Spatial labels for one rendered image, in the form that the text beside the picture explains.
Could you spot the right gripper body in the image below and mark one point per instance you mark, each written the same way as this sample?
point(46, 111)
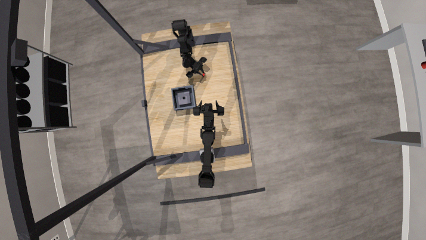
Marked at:
point(220, 111)

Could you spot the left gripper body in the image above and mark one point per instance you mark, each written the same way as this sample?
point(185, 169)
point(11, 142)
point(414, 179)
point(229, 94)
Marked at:
point(189, 74)

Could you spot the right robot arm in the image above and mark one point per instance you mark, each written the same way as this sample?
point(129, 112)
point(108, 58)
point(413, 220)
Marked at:
point(208, 136)

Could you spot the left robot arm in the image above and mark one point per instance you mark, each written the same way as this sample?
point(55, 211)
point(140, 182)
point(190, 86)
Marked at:
point(186, 49)

